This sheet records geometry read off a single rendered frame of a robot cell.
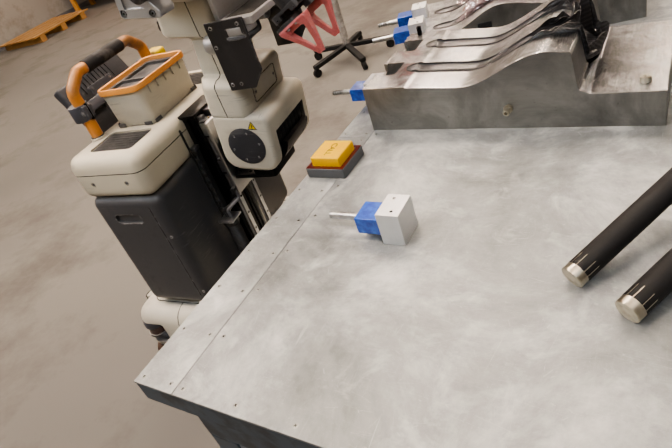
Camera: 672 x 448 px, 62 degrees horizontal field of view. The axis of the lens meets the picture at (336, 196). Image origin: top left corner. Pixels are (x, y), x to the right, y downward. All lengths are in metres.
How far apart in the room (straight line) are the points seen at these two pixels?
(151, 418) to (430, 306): 1.37
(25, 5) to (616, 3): 10.17
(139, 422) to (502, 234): 1.45
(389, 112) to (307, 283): 0.42
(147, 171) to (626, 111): 1.06
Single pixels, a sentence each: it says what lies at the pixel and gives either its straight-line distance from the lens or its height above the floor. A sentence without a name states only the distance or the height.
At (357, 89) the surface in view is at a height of 0.84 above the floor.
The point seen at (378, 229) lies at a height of 0.82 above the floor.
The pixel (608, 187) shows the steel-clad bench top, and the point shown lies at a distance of 0.85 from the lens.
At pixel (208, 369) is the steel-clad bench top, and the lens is 0.76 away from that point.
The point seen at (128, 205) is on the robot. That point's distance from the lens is 1.56.
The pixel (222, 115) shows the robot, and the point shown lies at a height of 0.82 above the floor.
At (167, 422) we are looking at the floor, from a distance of 1.90.
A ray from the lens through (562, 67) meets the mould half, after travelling 0.94.
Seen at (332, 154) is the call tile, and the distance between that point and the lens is 0.99.
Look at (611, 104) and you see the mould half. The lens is 0.96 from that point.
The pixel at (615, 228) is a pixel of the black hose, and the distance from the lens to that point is 0.71.
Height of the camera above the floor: 1.30
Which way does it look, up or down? 32 degrees down
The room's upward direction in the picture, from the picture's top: 20 degrees counter-clockwise
